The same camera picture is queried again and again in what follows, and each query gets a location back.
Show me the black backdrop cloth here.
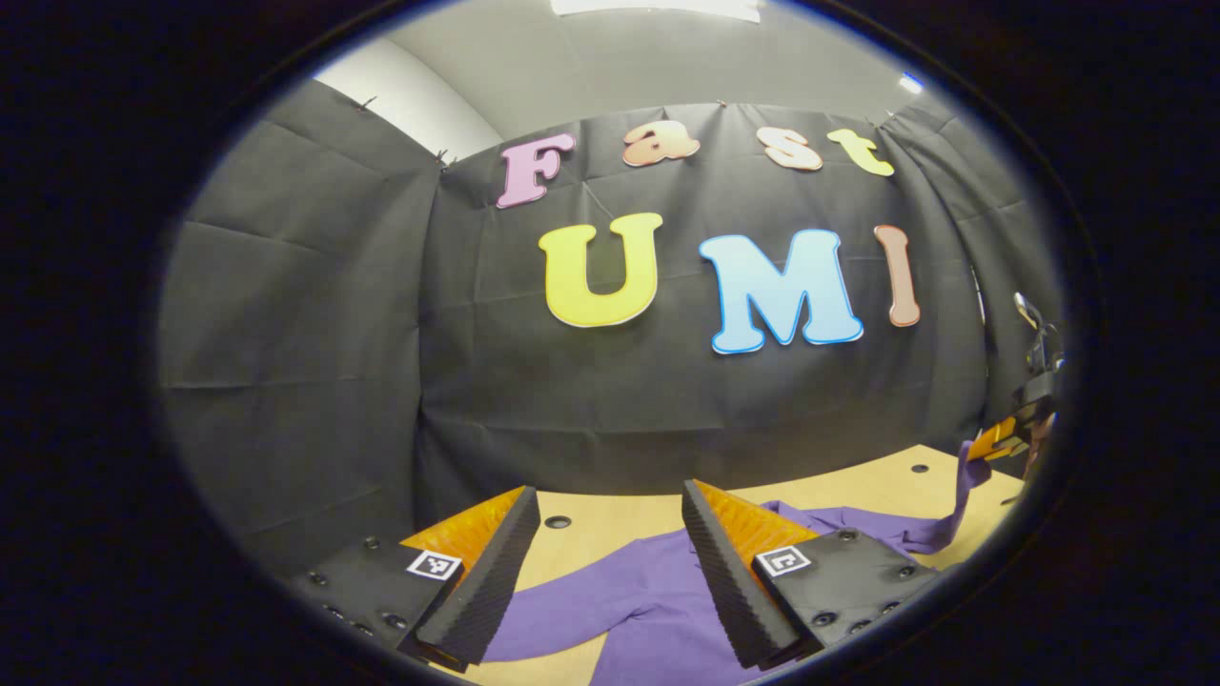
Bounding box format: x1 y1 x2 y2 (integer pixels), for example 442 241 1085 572
157 78 1064 573

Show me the purple knitted cardigan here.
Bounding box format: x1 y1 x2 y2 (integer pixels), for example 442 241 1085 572
481 438 997 686

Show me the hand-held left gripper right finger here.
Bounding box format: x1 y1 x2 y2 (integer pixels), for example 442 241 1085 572
681 479 945 671

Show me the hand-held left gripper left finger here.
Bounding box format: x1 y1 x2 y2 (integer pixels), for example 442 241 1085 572
286 486 541 673

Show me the long ceiling light panel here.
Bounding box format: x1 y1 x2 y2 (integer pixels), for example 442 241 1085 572
551 0 763 22

